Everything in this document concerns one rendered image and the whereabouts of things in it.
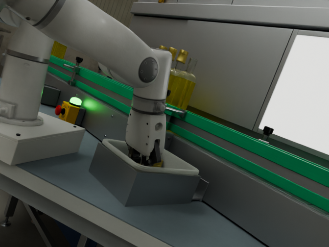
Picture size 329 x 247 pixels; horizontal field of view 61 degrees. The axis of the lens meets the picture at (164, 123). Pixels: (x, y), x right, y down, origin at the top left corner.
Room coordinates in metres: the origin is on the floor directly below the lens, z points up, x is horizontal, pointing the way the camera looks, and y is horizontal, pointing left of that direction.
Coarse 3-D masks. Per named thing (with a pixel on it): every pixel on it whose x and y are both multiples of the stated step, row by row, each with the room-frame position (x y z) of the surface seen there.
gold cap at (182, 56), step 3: (180, 51) 1.03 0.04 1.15; (183, 51) 1.02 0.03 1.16; (186, 51) 1.02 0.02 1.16; (180, 54) 1.03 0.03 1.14; (183, 54) 1.02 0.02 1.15; (186, 54) 1.03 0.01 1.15; (177, 57) 1.03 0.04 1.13; (180, 57) 1.02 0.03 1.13; (183, 57) 1.02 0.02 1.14; (186, 57) 1.03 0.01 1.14; (177, 60) 1.03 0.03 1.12; (180, 60) 1.02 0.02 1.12; (183, 60) 1.02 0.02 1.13
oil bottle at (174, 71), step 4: (172, 68) 1.03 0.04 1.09; (176, 68) 1.03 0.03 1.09; (172, 72) 1.02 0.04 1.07; (176, 72) 1.01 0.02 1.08; (172, 76) 1.01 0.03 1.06; (172, 80) 1.00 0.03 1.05; (168, 84) 1.01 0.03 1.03; (172, 84) 1.00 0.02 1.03; (168, 88) 1.01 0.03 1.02; (168, 96) 1.00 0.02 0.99
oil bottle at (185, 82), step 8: (184, 72) 0.98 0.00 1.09; (176, 80) 0.99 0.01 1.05; (184, 80) 0.96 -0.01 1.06; (192, 80) 0.98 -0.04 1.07; (176, 88) 0.98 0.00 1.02; (184, 88) 0.96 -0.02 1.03; (192, 88) 0.99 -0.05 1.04; (176, 96) 0.97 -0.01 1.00; (184, 96) 0.97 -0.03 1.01; (176, 104) 0.96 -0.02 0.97; (184, 104) 0.98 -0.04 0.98
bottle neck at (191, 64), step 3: (189, 60) 0.99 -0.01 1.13; (192, 60) 0.98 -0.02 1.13; (195, 60) 0.99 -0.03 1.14; (189, 63) 0.99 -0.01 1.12; (192, 63) 0.98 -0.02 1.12; (195, 63) 0.99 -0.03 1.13; (189, 66) 0.99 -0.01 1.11; (192, 66) 0.98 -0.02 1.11; (186, 69) 0.99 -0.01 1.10; (189, 69) 0.98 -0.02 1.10; (192, 69) 0.99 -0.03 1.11; (192, 72) 0.99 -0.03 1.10
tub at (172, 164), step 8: (104, 144) 0.66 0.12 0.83; (112, 144) 0.70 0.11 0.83; (120, 144) 0.71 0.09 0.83; (120, 152) 0.61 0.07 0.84; (128, 152) 0.74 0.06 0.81; (168, 152) 0.80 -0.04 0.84; (128, 160) 0.58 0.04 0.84; (168, 160) 0.79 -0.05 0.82; (176, 160) 0.77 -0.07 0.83; (136, 168) 0.57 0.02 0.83; (144, 168) 0.57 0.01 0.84; (152, 168) 0.58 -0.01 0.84; (160, 168) 0.60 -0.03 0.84; (168, 168) 0.63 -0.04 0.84; (176, 168) 0.76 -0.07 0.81; (184, 168) 0.74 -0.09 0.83; (192, 168) 0.73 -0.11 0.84
